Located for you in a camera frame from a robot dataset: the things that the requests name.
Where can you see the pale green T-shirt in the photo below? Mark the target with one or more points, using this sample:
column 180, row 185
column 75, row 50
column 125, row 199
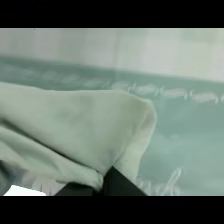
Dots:
column 66, row 126

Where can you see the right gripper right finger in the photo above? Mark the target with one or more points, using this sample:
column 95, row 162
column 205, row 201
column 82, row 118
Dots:
column 118, row 185

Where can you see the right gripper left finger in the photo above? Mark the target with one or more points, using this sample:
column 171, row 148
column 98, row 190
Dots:
column 78, row 190

